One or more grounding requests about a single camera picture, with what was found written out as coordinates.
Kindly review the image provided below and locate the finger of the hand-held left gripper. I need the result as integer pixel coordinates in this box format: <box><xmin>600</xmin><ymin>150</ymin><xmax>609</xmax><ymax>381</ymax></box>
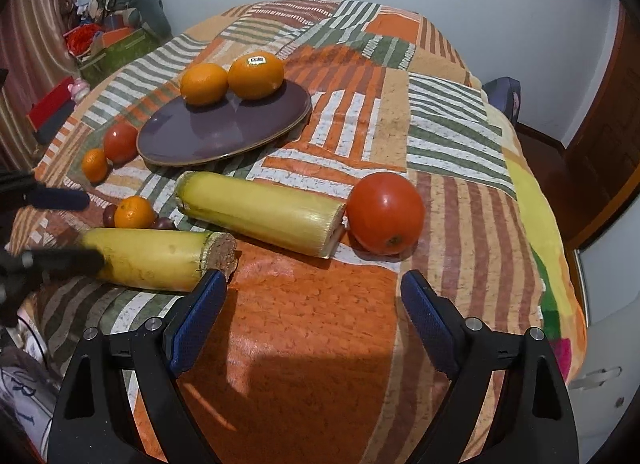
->
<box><xmin>0</xmin><ymin>247</ymin><xmax>107</xmax><ymax>295</ymax></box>
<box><xmin>0</xmin><ymin>170</ymin><xmax>91</xmax><ymax>213</ymax></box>

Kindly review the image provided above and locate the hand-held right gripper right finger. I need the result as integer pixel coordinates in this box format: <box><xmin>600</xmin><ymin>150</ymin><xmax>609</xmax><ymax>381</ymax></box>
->
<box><xmin>400</xmin><ymin>269</ymin><xmax>581</xmax><ymax>464</ymax></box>

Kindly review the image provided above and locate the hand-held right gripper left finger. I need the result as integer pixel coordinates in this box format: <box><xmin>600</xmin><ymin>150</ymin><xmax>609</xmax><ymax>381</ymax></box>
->
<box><xmin>47</xmin><ymin>269</ymin><xmax>228</xmax><ymax>464</ymax></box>

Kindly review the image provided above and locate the short yellow corn cob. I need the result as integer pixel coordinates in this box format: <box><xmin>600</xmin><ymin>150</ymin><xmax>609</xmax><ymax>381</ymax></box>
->
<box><xmin>80</xmin><ymin>227</ymin><xmax>239</xmax><ymax>293</ymax></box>

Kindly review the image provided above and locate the small tangerine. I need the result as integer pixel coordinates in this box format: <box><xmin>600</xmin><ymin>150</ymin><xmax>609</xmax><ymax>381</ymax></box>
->
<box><xmin>81</xmin><ymin>147</ymin><xmax>109</xmax><ymax>183</ymax></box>

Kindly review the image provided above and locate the medium tangerine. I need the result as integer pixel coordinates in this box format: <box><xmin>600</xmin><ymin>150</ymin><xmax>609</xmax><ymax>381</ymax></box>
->
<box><xmin>114</xmin><ymin>195</ymin><xmax>157</xmax><ymax>229</ymax></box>

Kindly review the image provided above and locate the small red tomato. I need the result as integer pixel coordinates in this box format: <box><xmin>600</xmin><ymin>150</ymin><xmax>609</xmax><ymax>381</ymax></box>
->
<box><xmin>103</xmin><ymin>123</ymin><xmax>139</xmax><ymax>164</ymax></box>

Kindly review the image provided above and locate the white printed cloth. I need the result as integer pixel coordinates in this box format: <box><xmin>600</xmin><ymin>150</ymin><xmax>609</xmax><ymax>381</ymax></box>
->
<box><xmin>0</xmin><ymin>344</ymin><xmax>62</xmax><ymax>462</ymax></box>

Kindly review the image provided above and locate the red flat box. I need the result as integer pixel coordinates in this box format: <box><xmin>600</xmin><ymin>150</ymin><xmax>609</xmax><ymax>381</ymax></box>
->
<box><xmin>26</xmin><ymin>76</ymin><xmax>77</xmax><ymax>131</ymax></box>

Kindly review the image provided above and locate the patchwork striped blanket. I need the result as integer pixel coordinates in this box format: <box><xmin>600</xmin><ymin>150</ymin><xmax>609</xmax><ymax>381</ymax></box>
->
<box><xmin>10</xmin><ymin>0</ymin><xmax>588</xmax><ymax>464</ymax></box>

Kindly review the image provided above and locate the large red tomato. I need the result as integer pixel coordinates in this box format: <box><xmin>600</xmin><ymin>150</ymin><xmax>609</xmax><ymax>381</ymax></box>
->
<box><xmin>345</xmin><ymin>171</ymin><xmax>426</xmax><ymax>256</ymax></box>

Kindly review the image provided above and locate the long yellow corn cob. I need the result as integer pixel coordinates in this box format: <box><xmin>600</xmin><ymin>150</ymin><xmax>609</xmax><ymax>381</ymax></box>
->
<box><xmin>173</xmin><ymin>170</ymin><xmax>348</xmax><ymax>259</ymax></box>

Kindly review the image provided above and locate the green cardboard box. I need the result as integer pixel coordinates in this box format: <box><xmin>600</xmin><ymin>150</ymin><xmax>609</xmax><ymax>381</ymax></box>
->
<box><xmin>79</xmin><ymin>27</ymin><xmax>162</xmax><ymax>88</ymax></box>

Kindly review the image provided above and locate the striped brown curtain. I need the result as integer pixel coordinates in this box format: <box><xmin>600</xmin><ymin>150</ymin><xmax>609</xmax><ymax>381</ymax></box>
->
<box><xmin>0</xmin><ymin>0</ymin><xmax>85</xmax><ymax>172</ymax></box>

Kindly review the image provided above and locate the red crumpled bag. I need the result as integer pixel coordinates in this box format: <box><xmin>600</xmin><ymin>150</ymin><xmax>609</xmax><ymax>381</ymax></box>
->
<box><xmin>63</xmin><ymin>26</ymin><xmax>104</xmax><ymax>59</ymax></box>

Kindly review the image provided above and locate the purple oval plate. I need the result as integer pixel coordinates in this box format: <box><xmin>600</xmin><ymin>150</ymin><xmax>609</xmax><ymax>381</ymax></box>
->
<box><xmin>136</xmin><ymin>80</ymin><xmax>313</xmax><ymax>167</ymax></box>

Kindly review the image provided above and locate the white cabinet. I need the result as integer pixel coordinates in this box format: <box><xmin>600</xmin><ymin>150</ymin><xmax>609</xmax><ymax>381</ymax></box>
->
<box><xmin>566</xmin><ymin>224</ymin><xmax>640</xmax><ymax>447</ymax></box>

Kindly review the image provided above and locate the plain orange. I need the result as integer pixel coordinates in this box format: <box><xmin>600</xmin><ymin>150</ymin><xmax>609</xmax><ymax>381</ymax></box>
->
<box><xmin>179</xmin><ymin>63</ymin><xmax>230</xmax><ymax>106</ymax></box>

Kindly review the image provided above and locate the grey-green pillow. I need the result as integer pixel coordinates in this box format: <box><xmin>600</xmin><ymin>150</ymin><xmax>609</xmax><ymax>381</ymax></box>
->
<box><xmin>116</xmin><ymin>0</ymin><xmax>174</xmax><ymax>41</ymax></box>

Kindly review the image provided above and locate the orange with sticker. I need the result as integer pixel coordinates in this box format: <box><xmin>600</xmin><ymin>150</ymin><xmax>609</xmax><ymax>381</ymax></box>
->
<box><xmin>227</xmin><ymin>51</ymin><xmax>286</xmax><ymax>100</ymax></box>

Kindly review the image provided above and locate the blue bag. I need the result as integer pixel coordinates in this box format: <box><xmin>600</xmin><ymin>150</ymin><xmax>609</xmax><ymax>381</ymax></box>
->
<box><xmin>482</xmin><ymin>76</ymin><xmax>522</xmax><ymax>123</ymax></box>

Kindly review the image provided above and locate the wooden door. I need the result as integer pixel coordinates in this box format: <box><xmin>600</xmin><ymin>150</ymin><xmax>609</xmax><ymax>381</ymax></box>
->
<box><xmin>562</xmin><ymin>2</ymin><xmax>640</xmax><ymax>251</ymax></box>

